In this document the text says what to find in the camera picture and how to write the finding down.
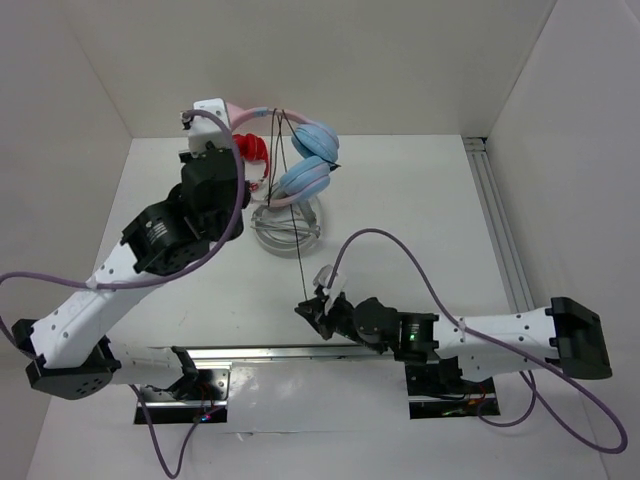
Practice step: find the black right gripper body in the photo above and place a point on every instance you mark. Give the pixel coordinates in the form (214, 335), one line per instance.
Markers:
(342, 324)

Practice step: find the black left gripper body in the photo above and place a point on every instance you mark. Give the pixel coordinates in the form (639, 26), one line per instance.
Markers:
(209, 226)

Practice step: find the blue and pink headphones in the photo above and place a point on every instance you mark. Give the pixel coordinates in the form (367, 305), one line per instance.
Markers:
(316, 143)

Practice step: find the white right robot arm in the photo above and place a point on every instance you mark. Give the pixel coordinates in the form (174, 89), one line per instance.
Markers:
(565, 335)

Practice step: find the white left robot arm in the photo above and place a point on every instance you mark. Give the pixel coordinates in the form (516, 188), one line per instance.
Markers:
(73, 357)

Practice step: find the red headphones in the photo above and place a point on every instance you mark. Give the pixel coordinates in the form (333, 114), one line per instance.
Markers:
(253, 149)

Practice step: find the white headphones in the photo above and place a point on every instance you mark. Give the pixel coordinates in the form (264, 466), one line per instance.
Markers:
(288, 231)

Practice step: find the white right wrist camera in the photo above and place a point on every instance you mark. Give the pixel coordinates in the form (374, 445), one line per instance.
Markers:
(329, 285)

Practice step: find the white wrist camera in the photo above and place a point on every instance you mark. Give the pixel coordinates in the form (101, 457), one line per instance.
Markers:
(202, 132)
(329, 285)

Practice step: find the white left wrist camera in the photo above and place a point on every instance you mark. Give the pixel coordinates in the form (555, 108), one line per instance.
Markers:
(202, 132)

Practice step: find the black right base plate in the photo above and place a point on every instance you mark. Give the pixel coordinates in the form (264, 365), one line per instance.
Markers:
(432, 395)

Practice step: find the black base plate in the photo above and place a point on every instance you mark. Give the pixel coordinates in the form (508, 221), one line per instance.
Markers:
(199, 393)
(432, 395)

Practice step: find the aluminium rail at front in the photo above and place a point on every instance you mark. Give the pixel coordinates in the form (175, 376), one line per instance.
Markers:
(203, 357)

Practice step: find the aluminium rail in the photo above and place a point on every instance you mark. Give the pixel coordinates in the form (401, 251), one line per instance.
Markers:
(509, 262)
(203, 357)

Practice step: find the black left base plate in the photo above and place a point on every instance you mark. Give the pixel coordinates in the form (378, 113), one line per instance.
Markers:
(199, 393)

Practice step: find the aluminium rail at right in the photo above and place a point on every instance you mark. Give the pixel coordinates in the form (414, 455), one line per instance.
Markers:
(509, 262)

